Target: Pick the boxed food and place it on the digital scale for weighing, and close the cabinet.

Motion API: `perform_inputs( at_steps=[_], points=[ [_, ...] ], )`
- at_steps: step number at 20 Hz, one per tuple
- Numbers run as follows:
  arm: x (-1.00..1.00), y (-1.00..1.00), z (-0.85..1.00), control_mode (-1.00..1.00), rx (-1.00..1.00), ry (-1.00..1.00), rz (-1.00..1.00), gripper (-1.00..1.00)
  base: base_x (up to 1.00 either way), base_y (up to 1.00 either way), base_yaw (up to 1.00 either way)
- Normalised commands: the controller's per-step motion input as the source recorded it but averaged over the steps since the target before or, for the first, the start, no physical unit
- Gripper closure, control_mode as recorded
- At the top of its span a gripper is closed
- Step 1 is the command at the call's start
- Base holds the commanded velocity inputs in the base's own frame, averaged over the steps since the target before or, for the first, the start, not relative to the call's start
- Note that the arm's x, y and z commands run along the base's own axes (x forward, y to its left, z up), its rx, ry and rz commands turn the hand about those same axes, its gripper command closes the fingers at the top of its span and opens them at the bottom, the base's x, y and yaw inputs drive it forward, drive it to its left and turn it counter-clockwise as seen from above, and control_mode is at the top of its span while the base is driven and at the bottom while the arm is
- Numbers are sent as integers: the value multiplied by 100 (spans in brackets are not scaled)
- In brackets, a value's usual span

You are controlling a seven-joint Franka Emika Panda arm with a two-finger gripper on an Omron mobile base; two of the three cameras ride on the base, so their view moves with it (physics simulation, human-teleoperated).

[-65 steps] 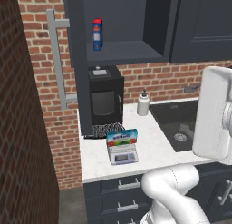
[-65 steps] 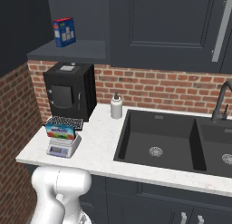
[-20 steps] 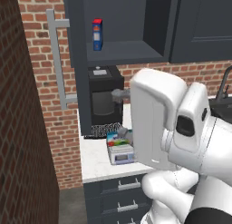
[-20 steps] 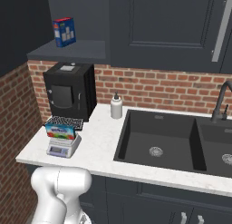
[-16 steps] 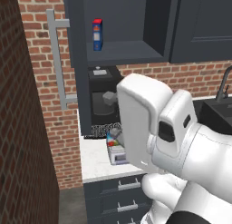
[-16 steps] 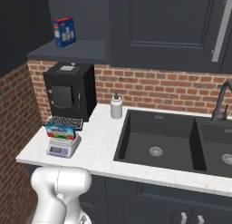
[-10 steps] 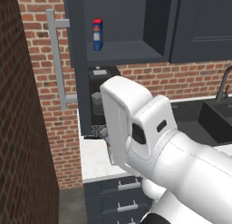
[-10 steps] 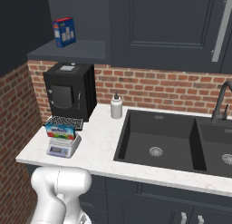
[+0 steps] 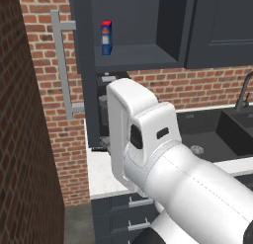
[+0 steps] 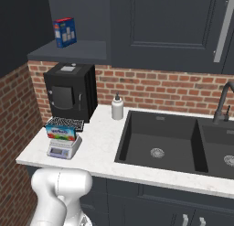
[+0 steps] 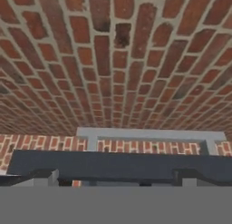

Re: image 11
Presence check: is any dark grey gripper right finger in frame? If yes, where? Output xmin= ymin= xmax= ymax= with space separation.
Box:
xmin=171 ymin=169 xmax=232 ymax=188

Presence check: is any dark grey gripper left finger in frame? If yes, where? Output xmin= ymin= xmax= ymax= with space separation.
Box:
xmin=0 ymin=169 xmax=73 ymax=188

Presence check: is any pale grey cabinet frame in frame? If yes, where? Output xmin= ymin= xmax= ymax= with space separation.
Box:
xmin=75 ymin=126 xmax=227 ymax=156

